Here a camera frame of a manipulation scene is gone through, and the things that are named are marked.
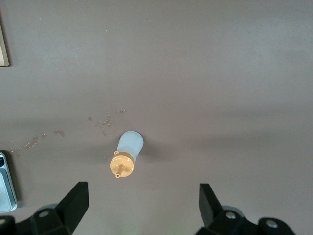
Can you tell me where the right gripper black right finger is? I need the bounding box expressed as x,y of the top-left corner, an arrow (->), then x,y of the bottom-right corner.
195,183 -> 298,235

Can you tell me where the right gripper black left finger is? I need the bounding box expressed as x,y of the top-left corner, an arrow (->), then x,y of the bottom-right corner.
0,181 -> 89,235

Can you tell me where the translucent squeeze bottle orange cap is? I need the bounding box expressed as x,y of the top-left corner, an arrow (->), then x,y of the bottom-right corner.
109,130 -> 144,180

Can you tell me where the silver digital kitchen scale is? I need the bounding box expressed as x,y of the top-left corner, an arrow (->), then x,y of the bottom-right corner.
0,150 -> 18,212

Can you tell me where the brown paper table cover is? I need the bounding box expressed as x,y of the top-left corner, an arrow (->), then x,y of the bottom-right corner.
0,0 -> 313,235

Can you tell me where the wooden cutting board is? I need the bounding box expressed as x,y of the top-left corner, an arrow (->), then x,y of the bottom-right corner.
0,14 -> 10,67

